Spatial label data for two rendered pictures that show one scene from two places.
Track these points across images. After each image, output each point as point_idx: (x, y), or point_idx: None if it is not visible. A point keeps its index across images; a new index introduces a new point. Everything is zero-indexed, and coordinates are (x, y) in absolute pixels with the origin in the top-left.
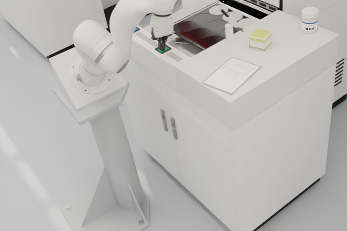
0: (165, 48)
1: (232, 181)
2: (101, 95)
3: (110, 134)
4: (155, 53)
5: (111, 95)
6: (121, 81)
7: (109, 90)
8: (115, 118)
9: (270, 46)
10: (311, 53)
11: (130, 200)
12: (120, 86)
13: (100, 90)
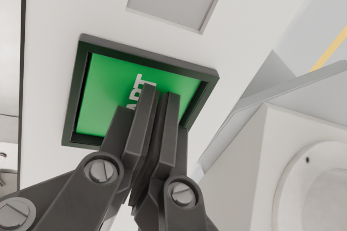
0: (117, 94)
1: None
2: (339, 131)
3: (274, 52)
4: (222, 120)
5: (319, 111)
6: (275, 128)
7: (316, 129)
8: (271, 64)
9: None
10: None
11: None
12: (285, 115)
13: (341, 146)
